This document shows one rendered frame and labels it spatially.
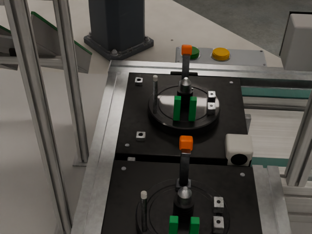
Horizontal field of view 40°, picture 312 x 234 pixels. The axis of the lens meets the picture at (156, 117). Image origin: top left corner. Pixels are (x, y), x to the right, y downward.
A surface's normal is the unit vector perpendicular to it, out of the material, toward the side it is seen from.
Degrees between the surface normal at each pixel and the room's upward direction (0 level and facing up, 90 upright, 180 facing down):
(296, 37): 90
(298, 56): 90
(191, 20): 0
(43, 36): 90
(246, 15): 0
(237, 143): 0
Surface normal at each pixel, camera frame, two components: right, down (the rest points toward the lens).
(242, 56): 0.01, -0.74
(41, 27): 0.97, 0.16
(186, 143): -0.05, 0.34
